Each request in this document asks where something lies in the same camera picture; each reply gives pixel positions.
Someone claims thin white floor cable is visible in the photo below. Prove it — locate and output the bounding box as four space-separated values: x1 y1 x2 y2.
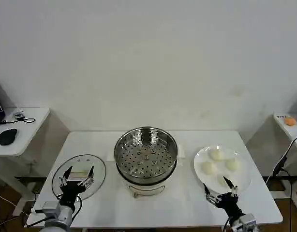
0 190 30 229

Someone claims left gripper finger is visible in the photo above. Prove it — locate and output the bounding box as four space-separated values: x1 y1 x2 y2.
77 165 95 189
58 165 74 187

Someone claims round glass lid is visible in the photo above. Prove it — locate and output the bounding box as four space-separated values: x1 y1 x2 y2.
51 154 107 201

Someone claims perforated steel steamer basket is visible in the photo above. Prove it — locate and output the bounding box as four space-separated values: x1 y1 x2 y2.
114 125 178 179

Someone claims white side table with label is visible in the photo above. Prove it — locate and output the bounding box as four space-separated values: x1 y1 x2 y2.
274 113 297 206

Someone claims white cooker base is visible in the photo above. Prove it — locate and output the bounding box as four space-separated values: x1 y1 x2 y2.
106 143 187 199

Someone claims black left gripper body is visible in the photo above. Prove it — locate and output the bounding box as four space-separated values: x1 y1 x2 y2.
58 183 86 206

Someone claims black hanging cable with connector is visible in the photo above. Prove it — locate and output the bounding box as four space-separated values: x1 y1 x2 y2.
266 135 297 232

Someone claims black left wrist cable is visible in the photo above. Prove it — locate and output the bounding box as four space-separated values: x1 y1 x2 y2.
72 195 83 219

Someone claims white steamed bun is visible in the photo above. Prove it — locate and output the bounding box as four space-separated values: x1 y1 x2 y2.
208 148 224 161
225 158 242 172
201 161 217 175

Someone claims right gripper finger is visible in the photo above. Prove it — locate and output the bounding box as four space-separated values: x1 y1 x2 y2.
222 175 238 197
203 183 221 205

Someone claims black computer mouse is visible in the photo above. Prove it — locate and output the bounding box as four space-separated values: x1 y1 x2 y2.
0 128 18 146

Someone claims small adapter with black cable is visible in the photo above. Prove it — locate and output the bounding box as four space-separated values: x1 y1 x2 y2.
2 110 36 124

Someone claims white round plate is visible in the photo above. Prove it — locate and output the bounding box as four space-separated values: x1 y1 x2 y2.
193 145 252 194

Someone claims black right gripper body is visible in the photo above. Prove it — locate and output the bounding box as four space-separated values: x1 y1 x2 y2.
216 192 244 217

